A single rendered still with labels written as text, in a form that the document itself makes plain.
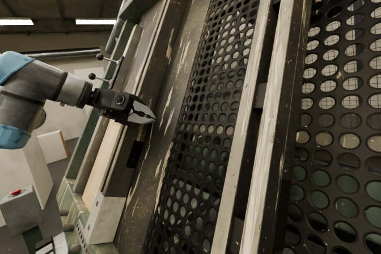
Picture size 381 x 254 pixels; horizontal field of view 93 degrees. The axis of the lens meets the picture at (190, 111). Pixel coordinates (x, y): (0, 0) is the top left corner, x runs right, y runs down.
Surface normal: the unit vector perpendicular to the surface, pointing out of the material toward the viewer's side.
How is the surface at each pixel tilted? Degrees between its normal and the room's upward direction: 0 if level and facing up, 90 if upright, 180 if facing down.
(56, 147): 90
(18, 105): 93
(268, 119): 56
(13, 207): 90
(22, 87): 91
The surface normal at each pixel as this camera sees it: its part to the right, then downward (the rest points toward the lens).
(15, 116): 0.71, 0.11
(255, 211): -0.72, -0.33
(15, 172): 0.51, 0.04
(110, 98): -0.29, -0.32
